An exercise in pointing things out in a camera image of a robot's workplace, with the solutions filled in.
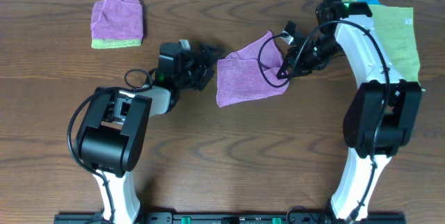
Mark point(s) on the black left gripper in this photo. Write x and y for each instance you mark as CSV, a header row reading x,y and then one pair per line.
x,y
200,66

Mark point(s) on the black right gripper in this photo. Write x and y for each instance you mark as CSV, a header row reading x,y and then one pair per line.
x,y
290,60

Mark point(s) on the purple microfiber cloth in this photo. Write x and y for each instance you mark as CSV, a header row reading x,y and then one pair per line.
x,y
250,73

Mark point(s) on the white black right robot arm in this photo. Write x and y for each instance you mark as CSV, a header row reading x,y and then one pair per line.
x,y
381,116

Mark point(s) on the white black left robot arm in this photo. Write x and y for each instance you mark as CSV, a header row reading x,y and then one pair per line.
x,y
105,135

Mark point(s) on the folded purple cloth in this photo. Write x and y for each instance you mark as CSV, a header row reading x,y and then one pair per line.
x,y
117,20

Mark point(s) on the folded green cloth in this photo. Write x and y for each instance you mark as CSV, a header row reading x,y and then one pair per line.
x,y
114,44

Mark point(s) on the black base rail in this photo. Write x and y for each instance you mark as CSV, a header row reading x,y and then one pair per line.
x,y
229,218

